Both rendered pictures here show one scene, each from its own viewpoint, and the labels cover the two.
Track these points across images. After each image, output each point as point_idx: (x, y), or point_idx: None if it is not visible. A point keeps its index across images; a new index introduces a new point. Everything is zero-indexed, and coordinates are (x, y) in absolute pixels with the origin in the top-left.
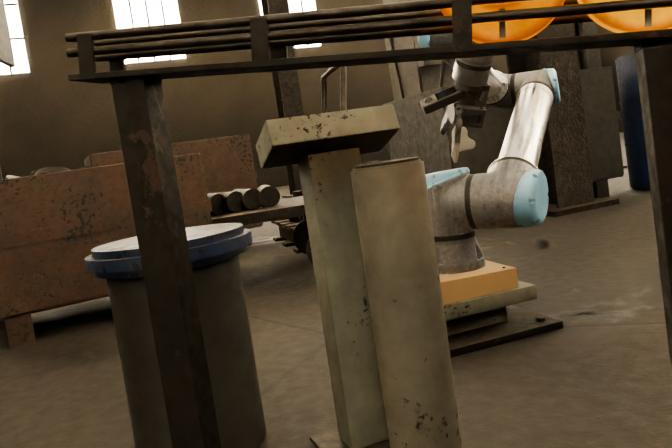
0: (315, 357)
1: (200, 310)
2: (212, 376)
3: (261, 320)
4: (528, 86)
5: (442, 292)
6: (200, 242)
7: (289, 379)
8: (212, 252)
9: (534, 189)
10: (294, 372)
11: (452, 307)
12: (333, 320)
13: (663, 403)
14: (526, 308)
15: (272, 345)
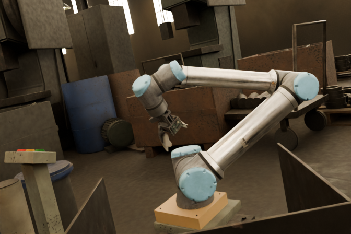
0: (149, 217)
1: (30, 202)
2: (36, 224)
3: None
4: (277, 89)
5: (161, 217)
6: (23, 181)
7: (123, 224)
8: (24, 186)
9: (183, 182)
10: (131, 221)
11: (163, 226)
12: (36, 226)
13: None
14: None
15: (162, 200)
